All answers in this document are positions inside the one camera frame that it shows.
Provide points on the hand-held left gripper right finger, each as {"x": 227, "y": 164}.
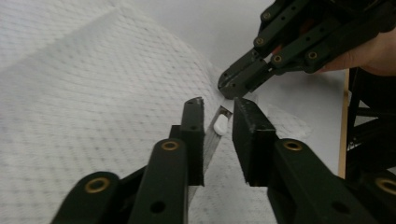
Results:
{"x": 250, "y": 140}

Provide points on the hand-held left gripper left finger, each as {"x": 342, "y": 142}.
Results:
{"x": 193, "y": 140}

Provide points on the white zipper slider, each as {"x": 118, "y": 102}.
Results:
{"x": 220, "y": 125}

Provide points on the white mesh garment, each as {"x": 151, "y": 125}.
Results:
{"x": 93, "y": 93}

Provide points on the black metal stand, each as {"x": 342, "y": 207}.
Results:
{"x": 370, "y": 130}

